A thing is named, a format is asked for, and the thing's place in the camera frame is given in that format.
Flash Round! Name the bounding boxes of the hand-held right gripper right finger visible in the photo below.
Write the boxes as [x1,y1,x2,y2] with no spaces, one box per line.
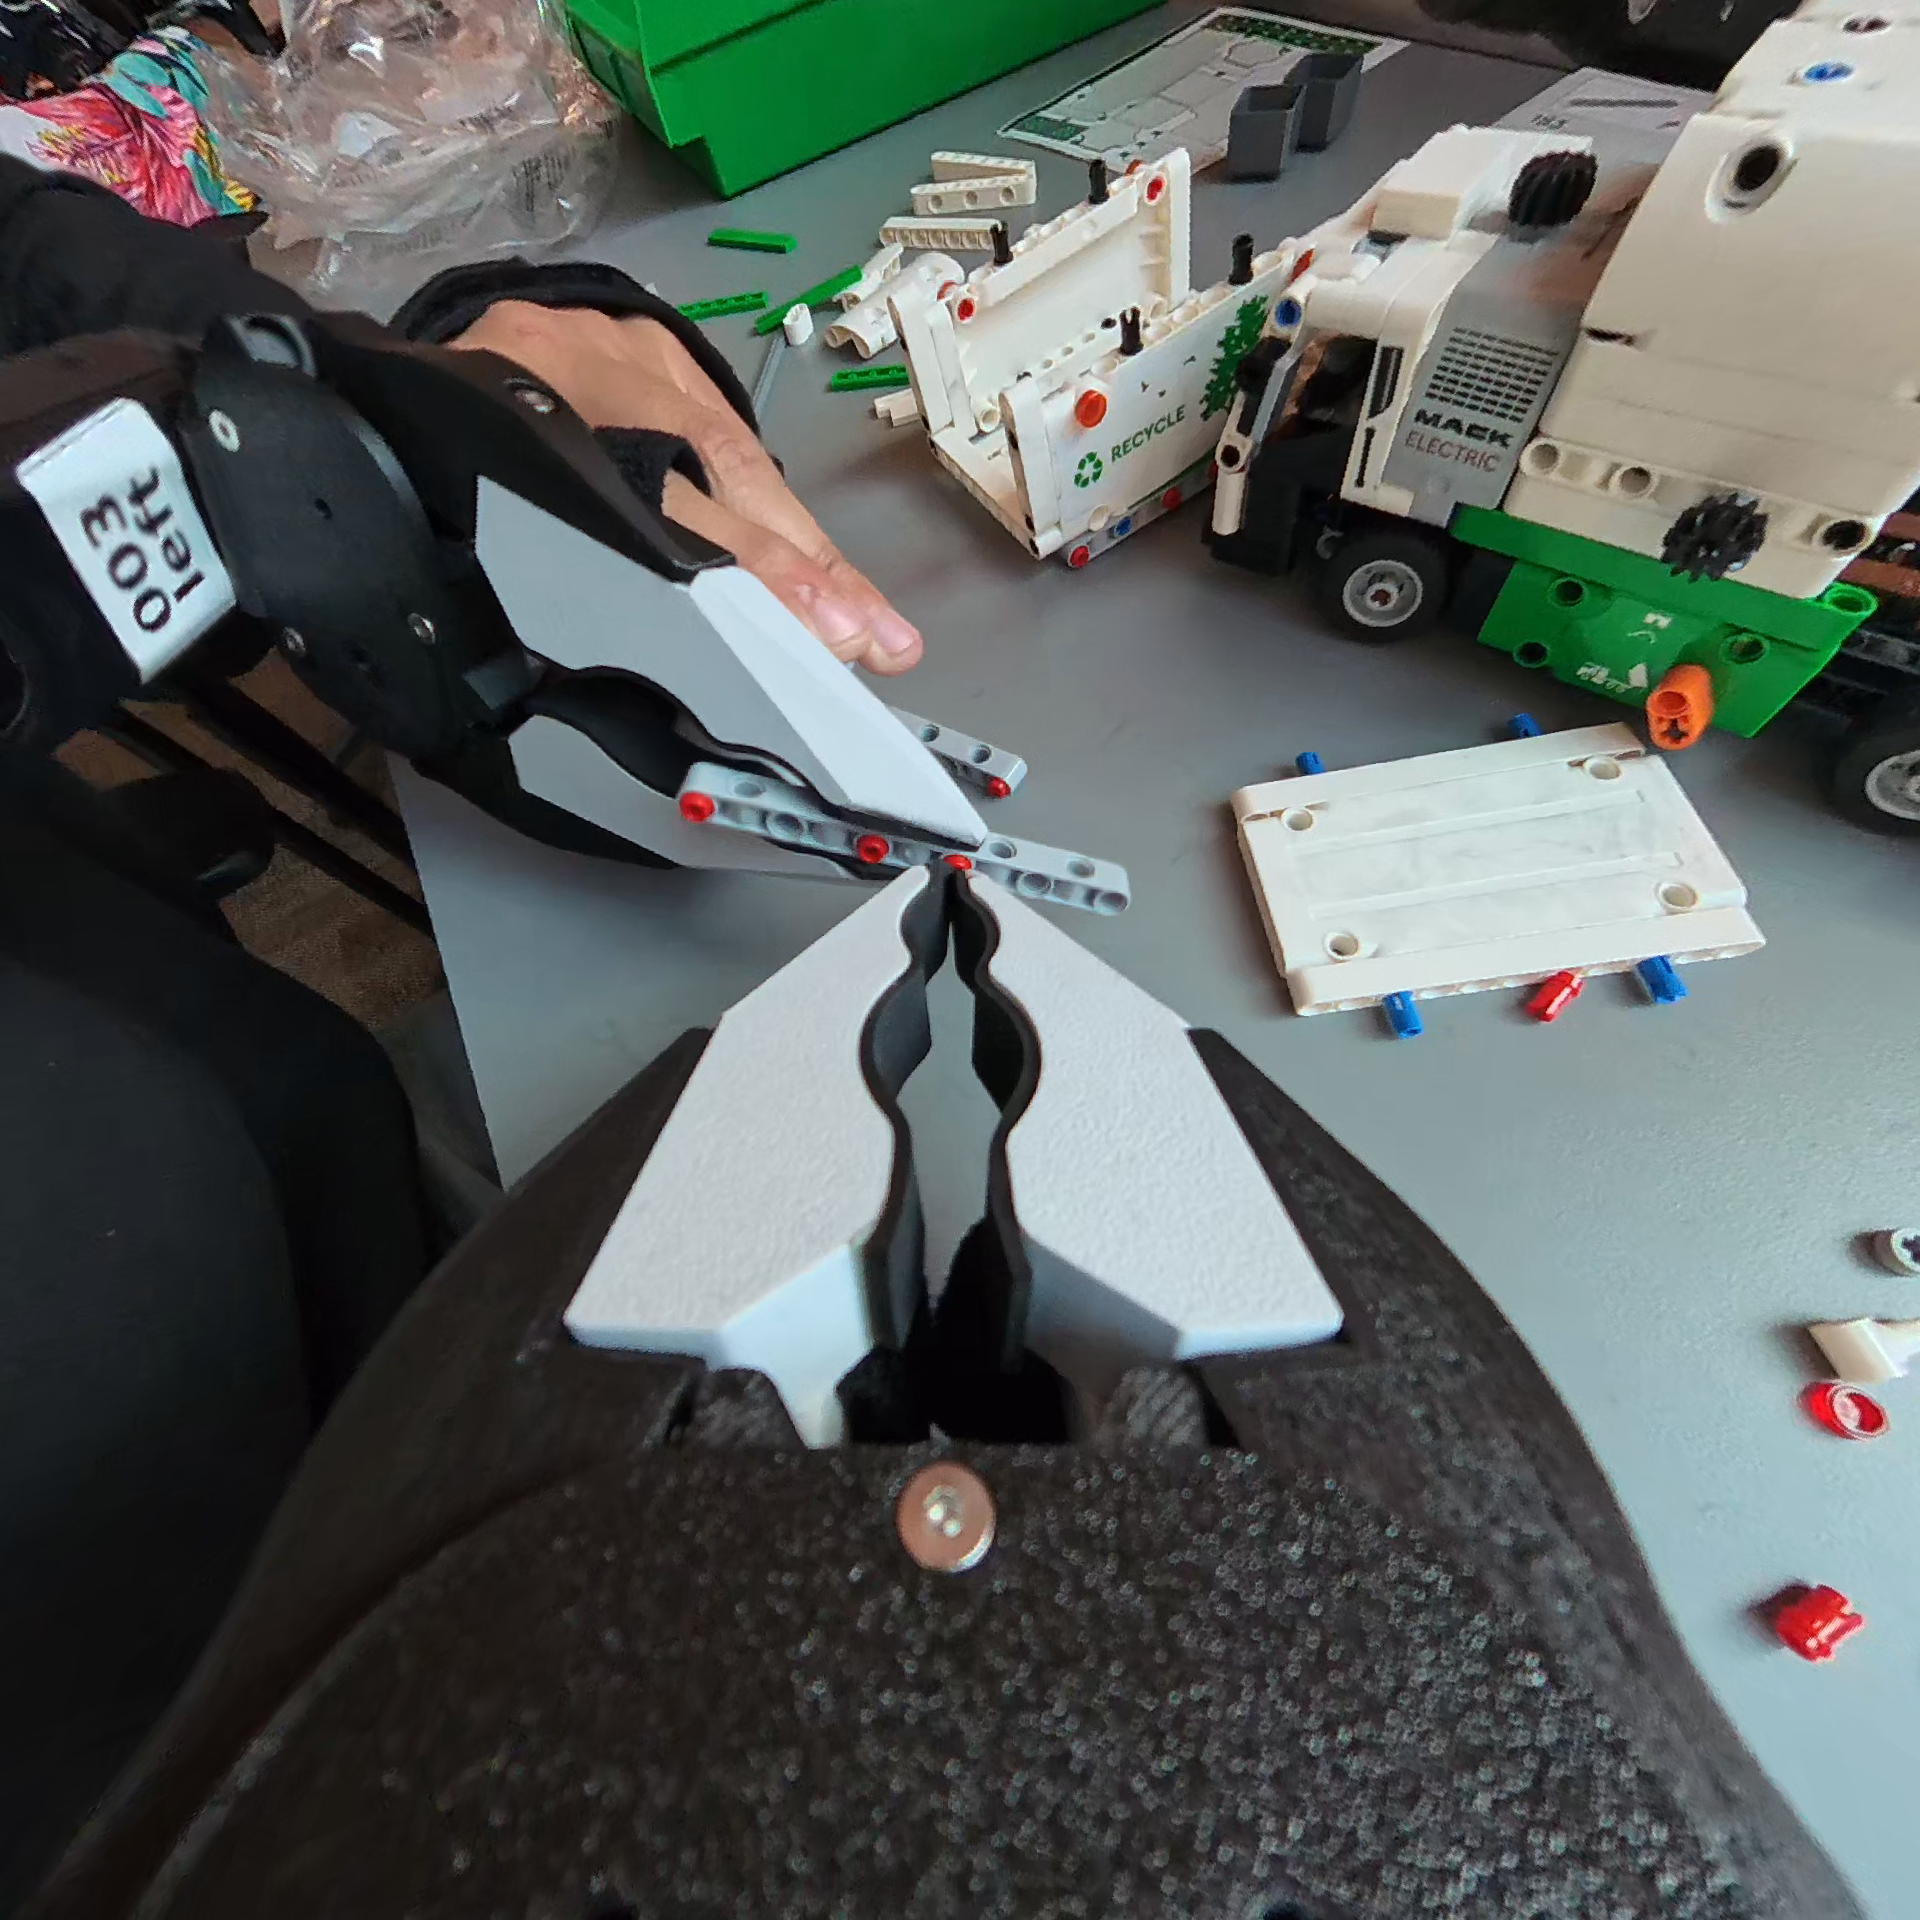
[956,873,1346,1366]

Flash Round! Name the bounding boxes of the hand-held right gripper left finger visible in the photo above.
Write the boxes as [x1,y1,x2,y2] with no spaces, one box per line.
[563,861,953,1450]

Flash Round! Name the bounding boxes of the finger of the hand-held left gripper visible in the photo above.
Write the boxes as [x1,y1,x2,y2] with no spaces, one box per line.
[507,702,725,866]
[470,477,994,845]

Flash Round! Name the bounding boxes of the grey lego beam red pins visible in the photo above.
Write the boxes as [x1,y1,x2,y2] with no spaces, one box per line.
[675,757,1133,912]
[884,704,1030,797]

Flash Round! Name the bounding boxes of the white lego panel blue pins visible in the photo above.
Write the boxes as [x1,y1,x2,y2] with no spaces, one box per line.
[1229,713,1766,1039]

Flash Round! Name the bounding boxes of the white lego container assembly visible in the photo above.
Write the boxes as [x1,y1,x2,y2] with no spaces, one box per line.
[884,151,1307,569]

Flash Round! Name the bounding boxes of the pile of white lego pieces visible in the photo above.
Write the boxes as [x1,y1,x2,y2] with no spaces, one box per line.
[779,151,1041,430]

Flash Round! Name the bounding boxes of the small white lego piece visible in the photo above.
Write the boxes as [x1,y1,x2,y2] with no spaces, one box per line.
[1807,1313,1920,1384]

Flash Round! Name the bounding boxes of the dark grey lego bin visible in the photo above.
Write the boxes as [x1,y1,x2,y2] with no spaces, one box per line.
[1286,53,1364,153]
[1228,81,1307,183]

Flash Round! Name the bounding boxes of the red lego connector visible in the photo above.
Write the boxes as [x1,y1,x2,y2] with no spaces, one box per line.
[1763,1582,1868,1663]

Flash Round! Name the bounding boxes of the white green lego truck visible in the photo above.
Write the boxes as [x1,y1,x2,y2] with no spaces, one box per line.
[1201,0,1920,836]

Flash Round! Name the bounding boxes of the person's left hand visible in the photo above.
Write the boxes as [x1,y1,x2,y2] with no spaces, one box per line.
[442,292,926,673]

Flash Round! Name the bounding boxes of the clear plastic bag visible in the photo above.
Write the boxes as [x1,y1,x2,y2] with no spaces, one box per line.
[201,0,625,302]

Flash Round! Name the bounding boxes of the colourful floral cloth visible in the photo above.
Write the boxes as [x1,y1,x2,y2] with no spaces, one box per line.
[0,22,257,226]

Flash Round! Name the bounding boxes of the green plastic bin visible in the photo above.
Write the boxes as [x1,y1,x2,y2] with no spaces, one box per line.
[563,0,1173,201]

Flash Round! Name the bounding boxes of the green white sticker sheet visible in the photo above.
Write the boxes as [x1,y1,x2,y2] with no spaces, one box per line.
[1002,6,1405,167]

